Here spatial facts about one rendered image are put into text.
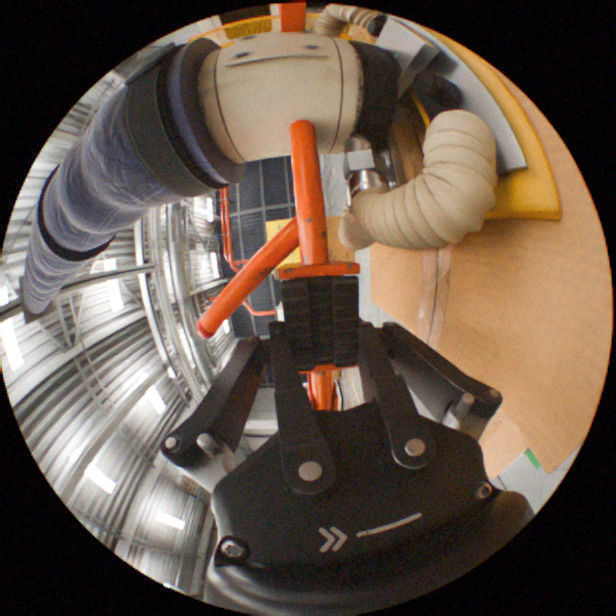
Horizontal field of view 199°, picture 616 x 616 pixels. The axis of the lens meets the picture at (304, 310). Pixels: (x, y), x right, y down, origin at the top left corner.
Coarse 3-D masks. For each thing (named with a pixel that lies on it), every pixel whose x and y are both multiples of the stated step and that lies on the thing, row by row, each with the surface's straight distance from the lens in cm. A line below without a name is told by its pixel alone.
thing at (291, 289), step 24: (288, 264) 17; (336, 264) 12; (288, 288) 11; (312, 288) 12; (336, 288) 11; (288, 312) 12; (312, 312) 12; (336, 312) 12; (288, 336) 12; (312, 336) 13; (336, 336) 12; (312, 360) 13; (336, 360) 13
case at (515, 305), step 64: (576, 192) 15; (384, 256) 31; (448, 256) 19; (512, 256) 15; (576, 256) 14; (448, 320) 20; (512, 320) 15; (576, 320) 14; (512, 384) 16; (576, 384) 15; (576, 448) 17
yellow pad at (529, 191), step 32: (448, 64) 20; (480, 64) 19; (416, 96) 23; (448, 96) 17; (480, 96) 17; (512, 96) 17; (512, 128) 15; (512, 160) 14; (544, 160) 14; (512, 192) 14; (544, 192) 13
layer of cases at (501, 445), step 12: (492, 420) 88; (504, 420) 85; (492, 432) 90; (504, 432) 87; (480, 444) 97; (492, 444) 92; (504, 444) 89; (516, 444) 86; (492, 456) 95; (504, 456) 91; (516, 456) 88; (492, 468) 98; (504, 468) 94
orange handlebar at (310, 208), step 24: (288, 24) 24; (312, 144) 16; (312, 168) 15; (312, 192) 14; (312, 216) 13; (312, 240) 13; (312, 264) 13; (312, 384) 18; (336, 384) 21; (336, 408) 20
